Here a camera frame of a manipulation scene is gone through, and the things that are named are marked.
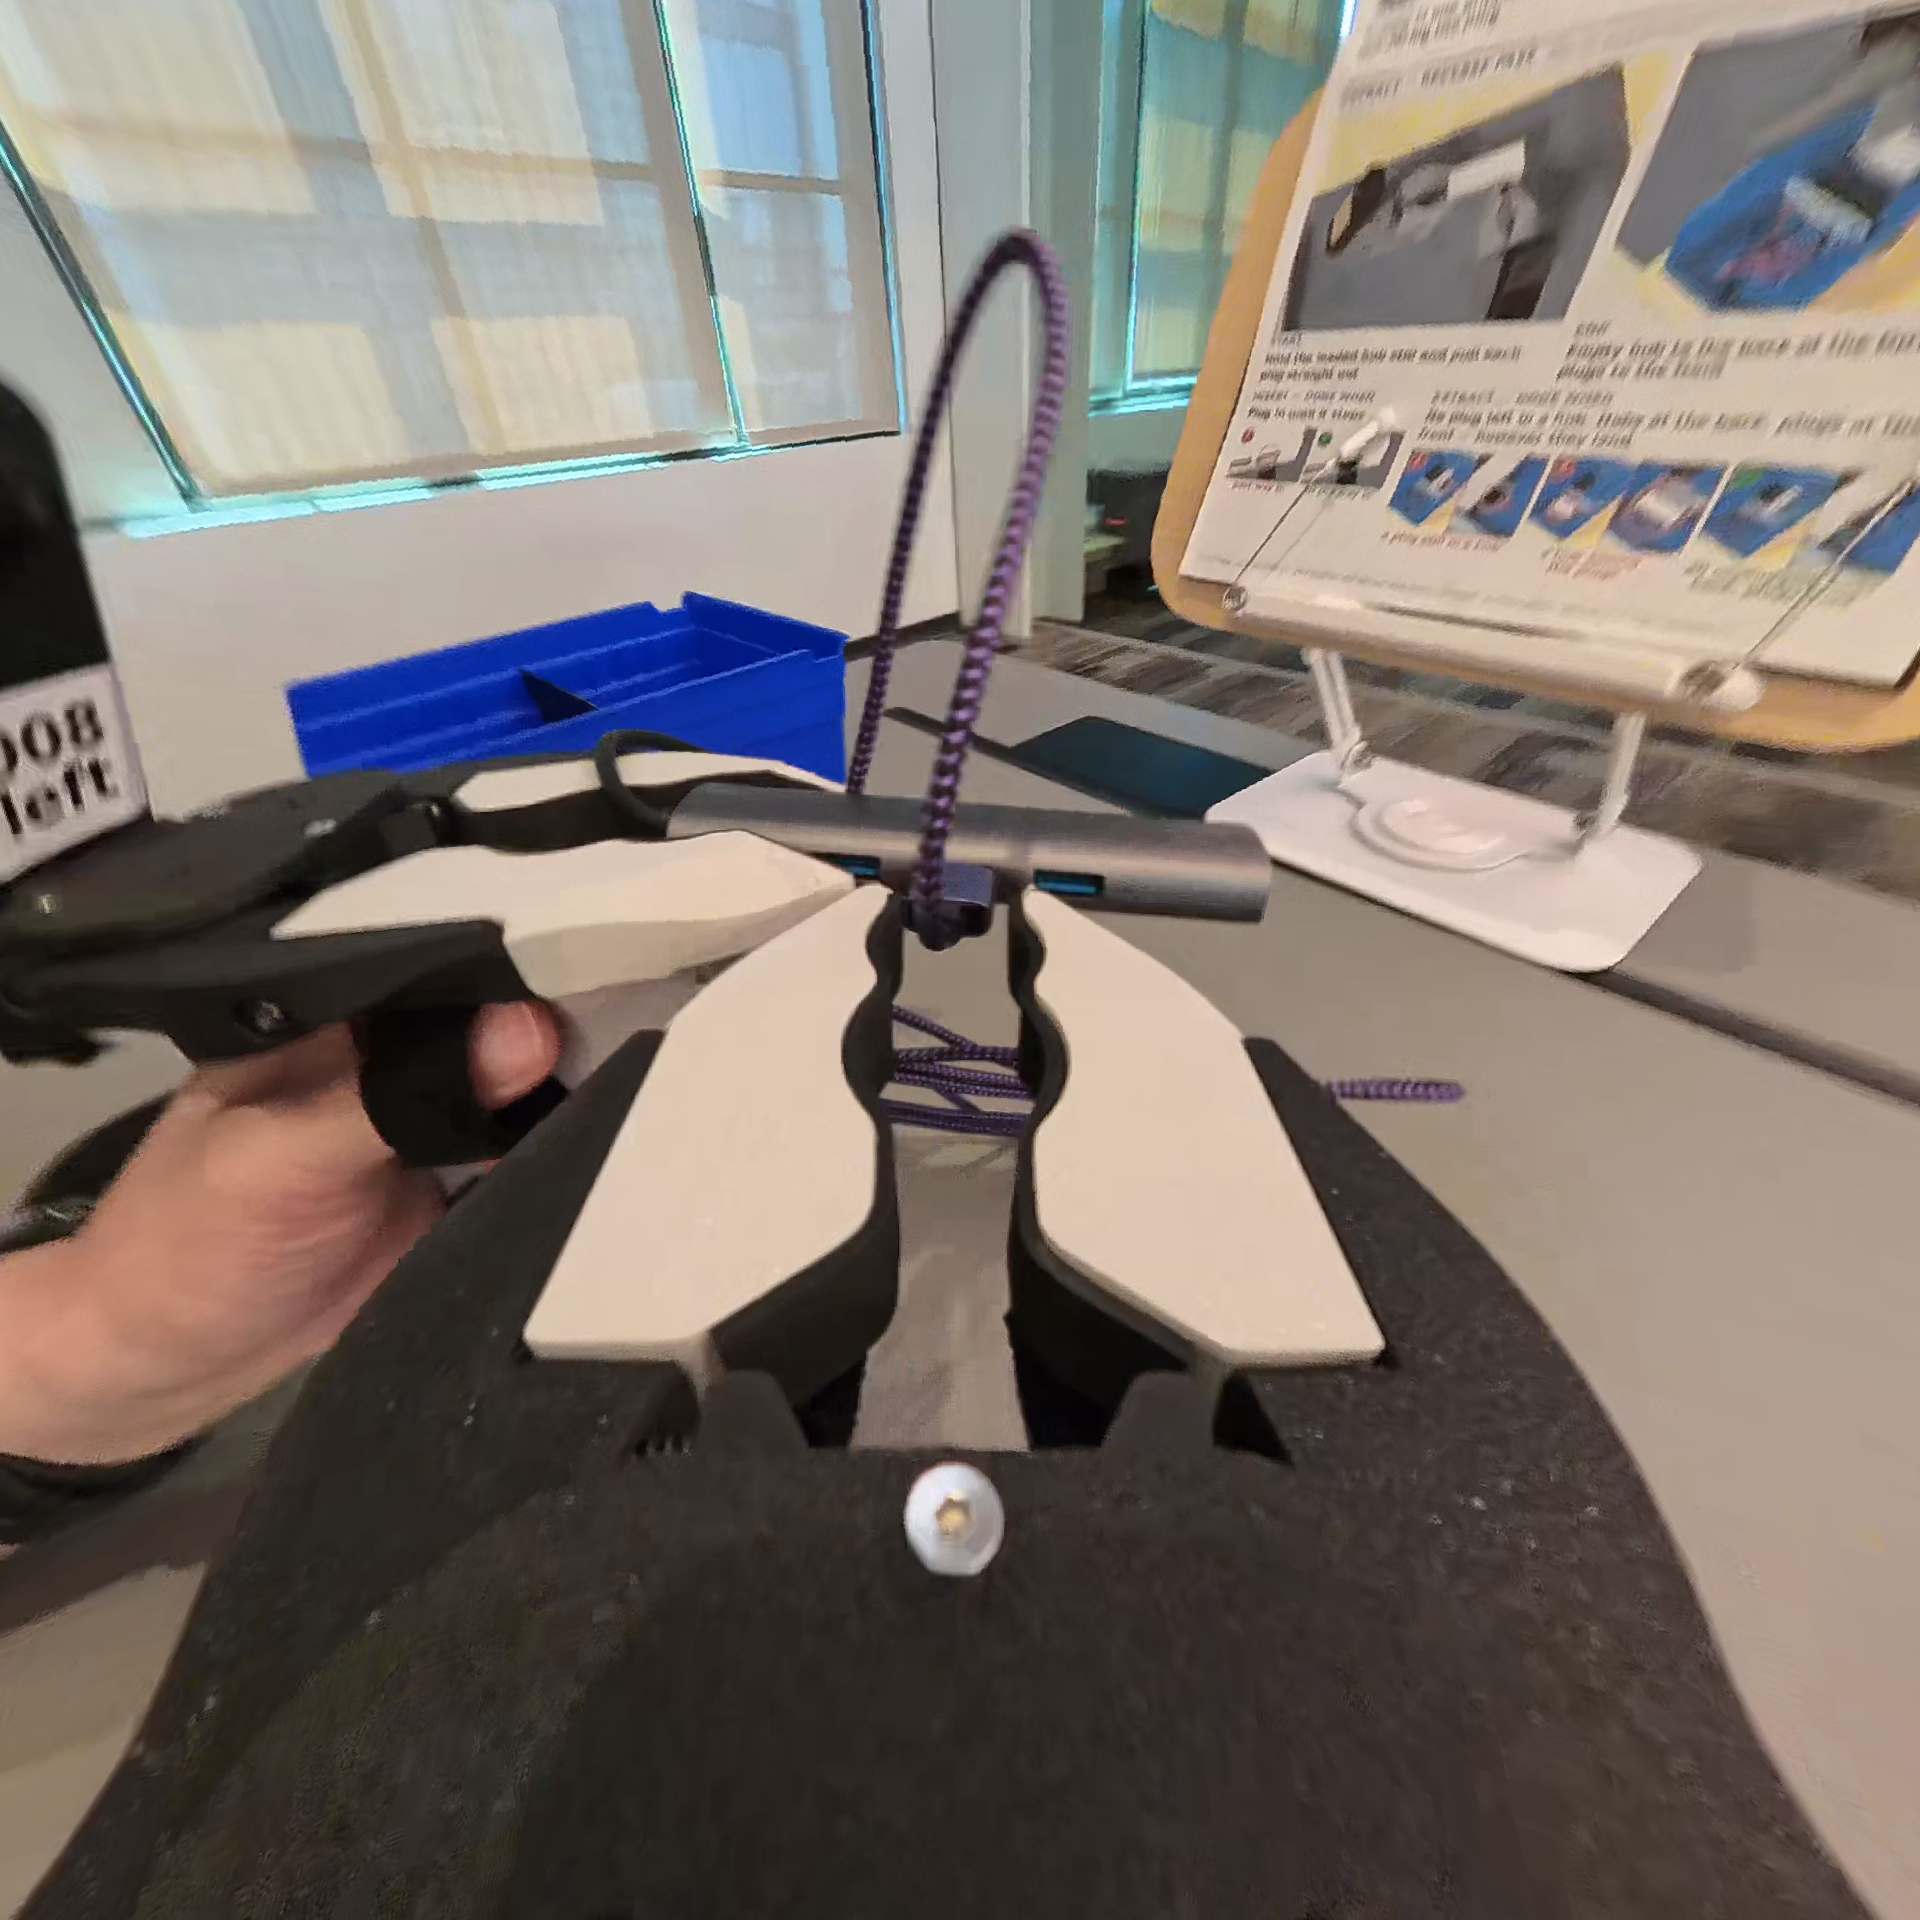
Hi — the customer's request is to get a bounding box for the blue plastic bin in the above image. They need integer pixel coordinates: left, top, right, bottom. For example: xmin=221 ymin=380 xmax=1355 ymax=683
xmin=282 ymin=594 xmax=847 ymax=784

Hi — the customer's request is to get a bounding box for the white stand with wooden board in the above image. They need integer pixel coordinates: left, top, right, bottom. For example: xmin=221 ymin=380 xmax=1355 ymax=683
xmin=1151 ymin=0 xmax=1920 ymax=978

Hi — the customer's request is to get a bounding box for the large window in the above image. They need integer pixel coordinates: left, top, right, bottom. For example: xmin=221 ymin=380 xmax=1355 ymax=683
xmin=0 ymin=0 xmax=901 ymax=503

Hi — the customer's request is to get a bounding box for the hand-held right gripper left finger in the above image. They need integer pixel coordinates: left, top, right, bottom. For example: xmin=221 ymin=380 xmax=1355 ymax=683
xmin=522 ymin=885 xmax=901 ymax=1403

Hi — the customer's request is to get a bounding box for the purple braided USB cable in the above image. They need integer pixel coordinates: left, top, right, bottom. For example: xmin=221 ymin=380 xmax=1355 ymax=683
xmin=843 ymin=225 xmax=1463 ymax=1147

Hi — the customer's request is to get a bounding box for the grey USB hub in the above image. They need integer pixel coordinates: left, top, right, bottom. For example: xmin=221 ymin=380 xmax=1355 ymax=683
xmin=599 ymin=730 xmax=1269 ymax=927

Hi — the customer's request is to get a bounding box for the narrow window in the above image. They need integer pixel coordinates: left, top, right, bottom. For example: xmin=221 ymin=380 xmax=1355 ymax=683
xmin=1098 ymin=0 xmax=1351 ymax=412

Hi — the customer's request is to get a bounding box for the person's left hand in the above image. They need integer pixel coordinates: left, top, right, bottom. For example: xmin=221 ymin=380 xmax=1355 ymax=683
xmin=0 ymin=1002 xmax=565 ymax=1466

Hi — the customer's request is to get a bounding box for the grey desk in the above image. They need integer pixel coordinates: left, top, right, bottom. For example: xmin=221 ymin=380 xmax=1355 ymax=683
xmin=0 ymin=639 xmax=1920 ymax=1920

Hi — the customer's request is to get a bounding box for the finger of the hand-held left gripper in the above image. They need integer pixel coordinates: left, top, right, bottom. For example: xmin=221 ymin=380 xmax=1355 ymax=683
xmin=273 ymin=829 xmax=854 ymax=1002
xmin=446 ymin=754 xmax=847 ymax=821

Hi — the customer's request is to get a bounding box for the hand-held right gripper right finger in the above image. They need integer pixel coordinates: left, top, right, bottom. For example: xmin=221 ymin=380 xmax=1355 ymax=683
xmin=1002 ymin=892 xmax=1387 ymax=1403

